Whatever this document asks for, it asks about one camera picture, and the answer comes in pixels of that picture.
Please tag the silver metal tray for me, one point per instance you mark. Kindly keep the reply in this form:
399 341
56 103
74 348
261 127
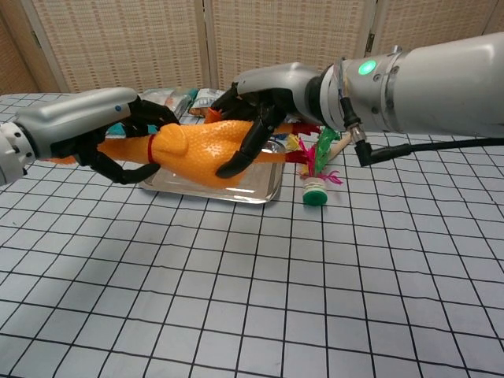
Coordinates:
252 185

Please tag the colourful feather shuttlecock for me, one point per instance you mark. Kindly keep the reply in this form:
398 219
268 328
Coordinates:
315 193

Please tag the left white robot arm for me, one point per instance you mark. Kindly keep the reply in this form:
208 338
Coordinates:
10 153

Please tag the woven folding screen panel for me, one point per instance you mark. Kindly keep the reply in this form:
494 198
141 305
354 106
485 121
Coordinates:
433 19
291 31
118 43
13 55

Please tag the teal snack bag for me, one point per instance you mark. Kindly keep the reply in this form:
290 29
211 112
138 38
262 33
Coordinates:
173 98

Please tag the green snack bag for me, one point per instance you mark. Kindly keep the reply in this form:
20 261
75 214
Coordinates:
202 98

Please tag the white black-checked tablecloth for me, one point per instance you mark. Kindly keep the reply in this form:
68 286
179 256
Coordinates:
315 295

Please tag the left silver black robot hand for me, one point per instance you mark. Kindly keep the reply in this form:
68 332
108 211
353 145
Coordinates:
71 118

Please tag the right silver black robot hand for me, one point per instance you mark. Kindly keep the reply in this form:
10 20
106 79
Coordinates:
275 82

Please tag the orange rubber chicken toy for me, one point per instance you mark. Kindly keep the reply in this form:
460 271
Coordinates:
197 145

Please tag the metal screen hinge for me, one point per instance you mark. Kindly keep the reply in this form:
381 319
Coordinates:
370 42

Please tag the wooden stick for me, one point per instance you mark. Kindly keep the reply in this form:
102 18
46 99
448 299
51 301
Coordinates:
340 145

